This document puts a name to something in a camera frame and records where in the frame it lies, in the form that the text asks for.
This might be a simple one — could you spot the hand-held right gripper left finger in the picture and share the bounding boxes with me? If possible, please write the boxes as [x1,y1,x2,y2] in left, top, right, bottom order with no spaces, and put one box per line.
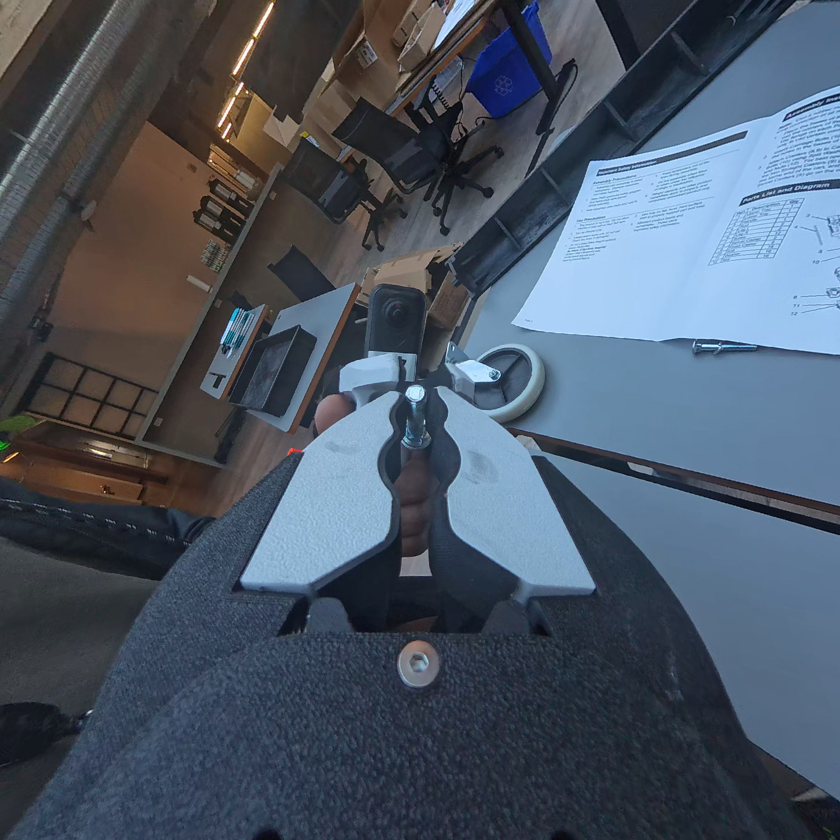
[239,390,403,593]

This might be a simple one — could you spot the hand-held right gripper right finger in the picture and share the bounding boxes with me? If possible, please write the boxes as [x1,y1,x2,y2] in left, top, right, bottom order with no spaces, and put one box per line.
[427,387,597,599]

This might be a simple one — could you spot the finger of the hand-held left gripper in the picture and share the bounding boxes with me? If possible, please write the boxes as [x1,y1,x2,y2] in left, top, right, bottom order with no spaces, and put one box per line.
[338,356,403,412]

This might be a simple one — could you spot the grey desk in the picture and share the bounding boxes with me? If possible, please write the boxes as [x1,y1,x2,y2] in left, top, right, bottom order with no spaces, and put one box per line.
[459,0,840,798]

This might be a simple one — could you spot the cardboard boxes on desk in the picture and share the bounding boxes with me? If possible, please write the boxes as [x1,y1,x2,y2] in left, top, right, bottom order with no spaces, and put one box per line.
[392,0,455,70]

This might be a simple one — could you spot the wooden standing desk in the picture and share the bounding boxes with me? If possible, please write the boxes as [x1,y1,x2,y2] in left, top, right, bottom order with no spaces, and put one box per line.
[387,0,580,178]

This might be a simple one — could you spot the person's left hand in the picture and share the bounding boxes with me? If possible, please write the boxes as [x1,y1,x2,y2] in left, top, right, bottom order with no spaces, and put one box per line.
[312,392,439,559]

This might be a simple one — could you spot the open cardboard box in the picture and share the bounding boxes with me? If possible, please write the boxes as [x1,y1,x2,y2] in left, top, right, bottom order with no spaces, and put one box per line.
[364,243,475,330]

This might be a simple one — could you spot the small grey table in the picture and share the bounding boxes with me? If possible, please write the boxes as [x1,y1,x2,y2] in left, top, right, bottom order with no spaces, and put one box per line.
[226,282,366,434]

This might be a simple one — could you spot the black plastic tray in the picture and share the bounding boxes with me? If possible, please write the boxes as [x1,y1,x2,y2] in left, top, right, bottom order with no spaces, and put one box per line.
[227,325,319,418]

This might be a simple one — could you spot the black plain chair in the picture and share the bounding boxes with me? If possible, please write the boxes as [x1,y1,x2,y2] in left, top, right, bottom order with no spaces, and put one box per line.
[268,245,336,303]

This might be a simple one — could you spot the white caster wheel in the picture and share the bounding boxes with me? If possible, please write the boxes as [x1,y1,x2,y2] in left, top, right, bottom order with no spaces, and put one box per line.
[446,341,547,424]

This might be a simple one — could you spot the set of marker pens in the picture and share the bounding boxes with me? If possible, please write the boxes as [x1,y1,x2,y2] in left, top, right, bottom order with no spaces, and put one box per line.
[220,308,257,357]

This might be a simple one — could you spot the small white side table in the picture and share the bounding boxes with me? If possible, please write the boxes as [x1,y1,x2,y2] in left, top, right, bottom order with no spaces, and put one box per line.
[199,303,271,403]

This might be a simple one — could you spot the black mesh office chair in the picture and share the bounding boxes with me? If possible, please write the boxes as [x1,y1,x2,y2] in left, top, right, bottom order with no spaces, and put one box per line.
[331,97,505,237]
[282,138,409,254]

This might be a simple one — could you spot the long grey counter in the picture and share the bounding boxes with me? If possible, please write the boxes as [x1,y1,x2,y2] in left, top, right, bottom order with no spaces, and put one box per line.
[134,161,287,471]

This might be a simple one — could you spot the stacked cardboard boxes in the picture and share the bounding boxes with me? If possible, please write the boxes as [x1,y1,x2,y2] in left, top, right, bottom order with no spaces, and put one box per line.
[298,0,396,132]

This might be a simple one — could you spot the blue recycling bin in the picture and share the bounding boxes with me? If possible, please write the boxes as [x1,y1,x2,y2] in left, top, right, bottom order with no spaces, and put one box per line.
[466,0,553,120]

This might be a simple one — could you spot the white instruction manual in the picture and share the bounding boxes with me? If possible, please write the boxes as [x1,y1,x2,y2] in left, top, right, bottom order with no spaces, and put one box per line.
[511,92,840,357]

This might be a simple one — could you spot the ceiling light strip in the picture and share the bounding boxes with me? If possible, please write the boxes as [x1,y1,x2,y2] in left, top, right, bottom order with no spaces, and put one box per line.
[215,0,278,140]

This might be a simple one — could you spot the black printed strap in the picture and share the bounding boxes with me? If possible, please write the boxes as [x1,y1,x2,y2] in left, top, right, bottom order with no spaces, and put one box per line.
[0,476,219,580]

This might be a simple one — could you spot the black grid frame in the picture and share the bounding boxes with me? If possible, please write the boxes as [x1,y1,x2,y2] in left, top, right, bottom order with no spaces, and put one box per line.
[26,352,160,438]

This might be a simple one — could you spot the silver ventilation duct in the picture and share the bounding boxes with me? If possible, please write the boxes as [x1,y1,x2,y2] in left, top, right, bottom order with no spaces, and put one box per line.
[0,0,193,317]

